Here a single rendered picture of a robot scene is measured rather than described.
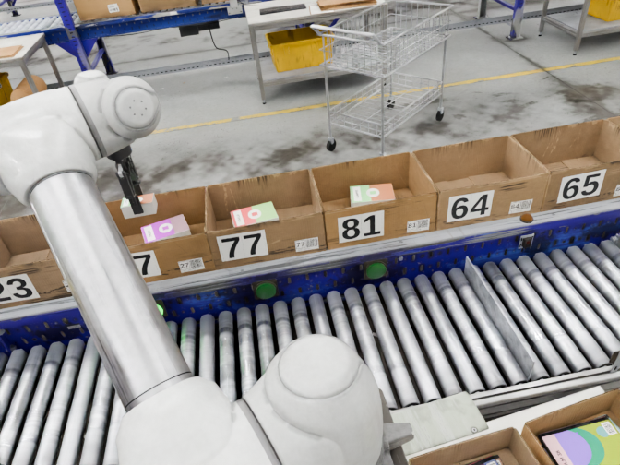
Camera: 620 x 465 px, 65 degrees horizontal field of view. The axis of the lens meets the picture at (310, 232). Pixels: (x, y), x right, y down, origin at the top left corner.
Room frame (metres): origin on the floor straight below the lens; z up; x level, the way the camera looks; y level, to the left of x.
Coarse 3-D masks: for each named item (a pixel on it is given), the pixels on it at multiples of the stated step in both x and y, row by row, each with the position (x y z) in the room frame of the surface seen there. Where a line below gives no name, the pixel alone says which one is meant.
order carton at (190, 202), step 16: (176, 192) 1.55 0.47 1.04; (192, 192) 1.55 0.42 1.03; (112, 208) 1.52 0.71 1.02; (160, 208) 1.54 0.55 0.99; (176, 208) 1.54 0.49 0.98; (192, 208) 1.55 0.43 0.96; (128, 224) 1.53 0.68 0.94; (144, 224) 1.53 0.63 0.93; (192, 224) 1.55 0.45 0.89; (128, 240) 1.49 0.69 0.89; (160, 240) 1.26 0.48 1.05; (176, 240) 1.26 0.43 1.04; (192, 240) 1.26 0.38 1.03; (160, 256) 1.25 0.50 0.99; (176, 256) 1.26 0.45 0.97; (192, 256) 1.26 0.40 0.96; (208, 256) 1.27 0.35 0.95; (176, 272) 1.26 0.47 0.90; (192, 272) 1.26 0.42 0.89
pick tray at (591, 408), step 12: (600, 396) 0.66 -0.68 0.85; (612, 396) 0.67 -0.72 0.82; (564, 408) 0.64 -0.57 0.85; (576, 408) 0.64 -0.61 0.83; (588, 408) 0.65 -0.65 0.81; (600, 408) 0.66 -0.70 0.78; (612, 408) 0.66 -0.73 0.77; (540, 420) 0.62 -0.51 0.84; (552, 420) 0.63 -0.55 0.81; (564, 420) 0.64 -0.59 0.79; (576, 420) 0.65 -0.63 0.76; (588, 420) 0.64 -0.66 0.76; (528, 432) 0.59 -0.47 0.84; (540, 432) 0.62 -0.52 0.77; (528, 444) 0.58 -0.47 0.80; (540, 444) 0.55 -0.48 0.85; (540, 456) 0.54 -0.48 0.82
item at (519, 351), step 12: (468, 264) 1.24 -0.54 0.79; (468, 276) 1.23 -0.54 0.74; (480, 276) 1.16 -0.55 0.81; (480, 288) 1.14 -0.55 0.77; (480, 300) 1.13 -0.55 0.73; (492, 300) 1.06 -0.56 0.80; (492, 312) 1.04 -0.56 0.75; (504, 324) 0.97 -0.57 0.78; (504, 336) 0.96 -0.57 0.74; (516, 336) 0.90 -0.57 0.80; (516, 348) 0.89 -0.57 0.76; (516, 360) 0.88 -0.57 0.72; (528, 360) 0.83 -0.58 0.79; (528, 372) 0.81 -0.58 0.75
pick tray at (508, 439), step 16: (496, 432) 0.60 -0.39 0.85; (512, 432) 0.60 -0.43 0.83; (448, 448) 0.57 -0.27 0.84; (464, 448) 0.58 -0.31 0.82; (480, 448) 0.59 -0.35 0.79; (496, 448) 0.60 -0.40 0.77; (512, 448) 0.59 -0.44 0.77; (528, 448) 0.55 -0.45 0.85; (416, 464) 0.56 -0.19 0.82; (432, 464) 0.57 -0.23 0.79; (448, 464) 0.57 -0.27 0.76; (512, 464) 0.56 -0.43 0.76; (528, 464) 0.53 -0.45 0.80
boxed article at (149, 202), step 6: (144, 198) 1.33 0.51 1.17; (150, 198) 1.33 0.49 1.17; (126, 204) 1.31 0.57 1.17; (144, 204) 1.31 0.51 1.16; (150, 204) 1.31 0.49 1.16; (156, 204) 1.35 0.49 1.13; (126, 210) 1.30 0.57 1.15; (132, 210) 1.30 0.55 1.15; (144, 210) 1.31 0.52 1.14; (150, 210) 1.31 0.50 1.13; (156, 210) 1.32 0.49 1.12; (126, 216) 1.30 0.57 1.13; (132, 216) 1.30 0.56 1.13; (138, 216) 1.30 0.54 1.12
